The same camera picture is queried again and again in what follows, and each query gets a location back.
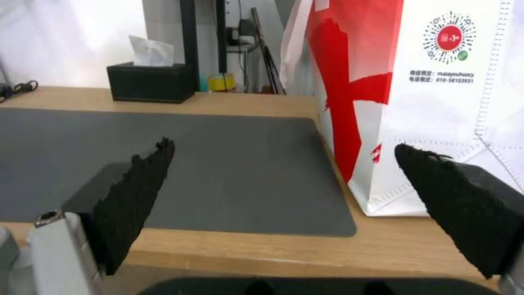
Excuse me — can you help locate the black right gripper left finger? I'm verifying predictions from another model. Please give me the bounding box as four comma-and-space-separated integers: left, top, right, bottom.
0, 136, 176, 295

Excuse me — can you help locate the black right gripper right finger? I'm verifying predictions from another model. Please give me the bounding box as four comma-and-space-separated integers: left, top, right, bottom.
393, 143, 524, 295

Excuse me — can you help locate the white red takeout bag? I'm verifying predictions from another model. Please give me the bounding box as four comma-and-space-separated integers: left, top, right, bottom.
279, 0, 524, 218

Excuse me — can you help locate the grey desk mat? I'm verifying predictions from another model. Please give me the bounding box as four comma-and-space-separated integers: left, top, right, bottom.
0, 107, 358, 238

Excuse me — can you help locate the black tissue box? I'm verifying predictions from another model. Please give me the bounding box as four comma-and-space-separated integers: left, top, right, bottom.
106, 61, 197, 104

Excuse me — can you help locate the white tissue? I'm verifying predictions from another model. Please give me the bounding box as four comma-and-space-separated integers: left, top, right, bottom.
128, 35, 174, 67

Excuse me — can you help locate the yellow tape roll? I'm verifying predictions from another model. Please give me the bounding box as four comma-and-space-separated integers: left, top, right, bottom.
207, 73, 236, 92

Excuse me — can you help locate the black cable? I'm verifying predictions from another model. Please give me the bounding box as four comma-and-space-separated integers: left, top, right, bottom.
0, 80, 40, 102

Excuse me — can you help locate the black monitor stand post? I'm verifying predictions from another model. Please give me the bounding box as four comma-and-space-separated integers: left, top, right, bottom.
181, 0, 229, 91

